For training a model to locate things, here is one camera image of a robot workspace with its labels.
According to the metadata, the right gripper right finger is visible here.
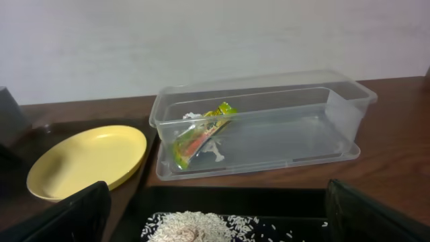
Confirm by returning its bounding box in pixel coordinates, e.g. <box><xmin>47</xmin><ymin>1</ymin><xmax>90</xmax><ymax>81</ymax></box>
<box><xmin>325</xmin><ymin>179</ymin><xmax>429</xmax><ymax>242</ymax></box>

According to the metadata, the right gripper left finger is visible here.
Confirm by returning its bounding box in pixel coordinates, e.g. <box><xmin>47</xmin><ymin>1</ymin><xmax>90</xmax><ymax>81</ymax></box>
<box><xmin>1</xmin><ymin>181</ymin><xmax>112</xmax><ymax>242</ymax></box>

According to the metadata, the yellow round plate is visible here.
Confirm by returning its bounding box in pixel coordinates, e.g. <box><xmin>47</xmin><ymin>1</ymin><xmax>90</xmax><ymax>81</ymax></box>
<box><xmin>26</xmin><ymin>125</ymin><xmax>147</xmax><ymax>202</ymax></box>

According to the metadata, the rice food waste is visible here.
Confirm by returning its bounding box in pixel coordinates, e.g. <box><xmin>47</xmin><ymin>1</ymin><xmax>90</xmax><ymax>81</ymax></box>
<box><xmin>140</xmin><ymin>211</ymin><xmax>331</xmax><ymax>242</ymax></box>

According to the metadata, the green snack wrapper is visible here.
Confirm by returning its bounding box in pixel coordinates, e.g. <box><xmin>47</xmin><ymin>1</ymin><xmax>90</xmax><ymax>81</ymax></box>
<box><xmin>171</xmin><ymin>102</ymin><xmax>237</xmax><ymax>169</ymax></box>

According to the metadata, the black food waste tray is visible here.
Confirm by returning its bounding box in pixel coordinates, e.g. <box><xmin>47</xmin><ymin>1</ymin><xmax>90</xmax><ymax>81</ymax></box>
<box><xmin>111</xmin><ymin>186</ymin><xmax>331</xmax><ymax>241</ymax></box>

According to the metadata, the clear plastic waste bin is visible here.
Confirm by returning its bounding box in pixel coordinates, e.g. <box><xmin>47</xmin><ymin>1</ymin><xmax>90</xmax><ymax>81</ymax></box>
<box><xmin>148</xmin><ymin>70</ymin><xmax>378</xmax><ymax>181</ymax></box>

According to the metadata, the dark brown serving tray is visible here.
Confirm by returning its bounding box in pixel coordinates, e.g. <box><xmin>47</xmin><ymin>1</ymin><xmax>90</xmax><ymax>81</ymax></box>
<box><xmin>1</xmin><ymin>117</ymin><xmax>159</xmax><ymax>235</ymax></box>

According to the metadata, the grey plastic dish rack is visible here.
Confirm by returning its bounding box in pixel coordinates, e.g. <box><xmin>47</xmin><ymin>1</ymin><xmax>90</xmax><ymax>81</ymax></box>
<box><xmin>1</xmin><ymin>86</ymin><xmax>32</xmax><ymax>145</ymax></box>

